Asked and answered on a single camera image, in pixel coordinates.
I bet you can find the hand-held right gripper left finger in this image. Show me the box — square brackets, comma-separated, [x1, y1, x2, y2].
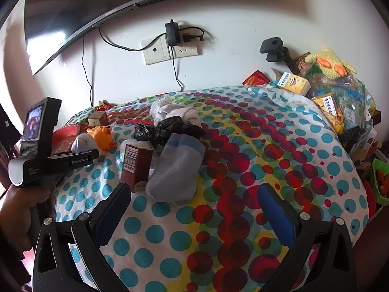
[32, 182, 132, 292]

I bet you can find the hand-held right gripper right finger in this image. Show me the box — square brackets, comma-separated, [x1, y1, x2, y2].
[258, 182, 357, 292]

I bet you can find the white sock ball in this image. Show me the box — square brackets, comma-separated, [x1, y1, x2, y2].
[71, 134, 100, 153]

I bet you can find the orange toy figure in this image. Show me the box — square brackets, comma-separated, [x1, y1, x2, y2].
[87, 126, 115, 151]

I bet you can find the small paper box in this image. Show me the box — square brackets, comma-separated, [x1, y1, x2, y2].
[88, 111, 109, 127]

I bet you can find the large paper box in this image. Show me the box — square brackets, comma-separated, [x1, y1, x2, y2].
[121, 140, 155, 193]

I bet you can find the blue striped grey sock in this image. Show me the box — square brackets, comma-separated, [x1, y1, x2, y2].
[146, 133, 206, 202]

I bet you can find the knotted white sock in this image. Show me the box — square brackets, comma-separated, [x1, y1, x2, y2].
[150, 96, 183, 123]

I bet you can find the person's left forearm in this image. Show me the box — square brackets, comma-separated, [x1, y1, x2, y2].
[0, 234, 31, 292]

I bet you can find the person's left hand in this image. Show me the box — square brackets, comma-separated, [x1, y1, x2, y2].
[0, 185, 57, 251]

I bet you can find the polka dot blanket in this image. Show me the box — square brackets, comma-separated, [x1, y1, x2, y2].
[52, 85, 370, 292]

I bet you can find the red plastic container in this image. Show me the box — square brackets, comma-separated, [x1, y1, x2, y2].
[363, 179, 377, 216]

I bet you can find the green plastic basket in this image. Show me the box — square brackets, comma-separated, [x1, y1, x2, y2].
[369, 158, 389, 206]

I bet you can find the yellow box with white label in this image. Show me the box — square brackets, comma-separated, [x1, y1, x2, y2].
[311, 94, 345, 134]

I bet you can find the yellow box with smile print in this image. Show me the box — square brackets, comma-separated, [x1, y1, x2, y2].
[272, 68, 311, 96]

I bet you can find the red snack packet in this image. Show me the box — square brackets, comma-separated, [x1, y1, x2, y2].
[242, 70, 271, 86]

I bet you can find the clear plastic bag of goods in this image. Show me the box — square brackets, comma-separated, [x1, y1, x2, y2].
[299, 64, 377, 159]

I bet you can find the black power adapter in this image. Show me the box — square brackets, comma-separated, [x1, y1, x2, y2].
[166, 20, 180, 47]

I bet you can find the brown foil packet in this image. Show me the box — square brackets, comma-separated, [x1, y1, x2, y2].
[293, 53, 313, 74]

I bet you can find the yellow knitted toy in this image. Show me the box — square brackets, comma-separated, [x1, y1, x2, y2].
[305, 48, 359, 78]

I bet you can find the black television power cable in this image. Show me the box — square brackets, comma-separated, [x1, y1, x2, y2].
[81, 35, 95, 108]

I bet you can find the black television signal cable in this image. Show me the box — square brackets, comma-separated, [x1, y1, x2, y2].
[98, 27, 167, 51]

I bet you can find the white coaxial wall plate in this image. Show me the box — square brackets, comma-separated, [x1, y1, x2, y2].
[140, 37, 171, 65]

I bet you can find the black adapter cable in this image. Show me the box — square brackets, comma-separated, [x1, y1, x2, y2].
[171, 46, 186, 91]

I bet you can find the white power wall socket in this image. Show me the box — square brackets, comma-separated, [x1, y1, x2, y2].
[168, 36, 202, 58]

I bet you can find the black wall plug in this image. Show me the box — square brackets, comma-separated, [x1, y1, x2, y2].
[178, 26, 205, 42]

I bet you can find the black clip-on camera mount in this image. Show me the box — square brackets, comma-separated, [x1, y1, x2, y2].
[260, 37, 300, 70]

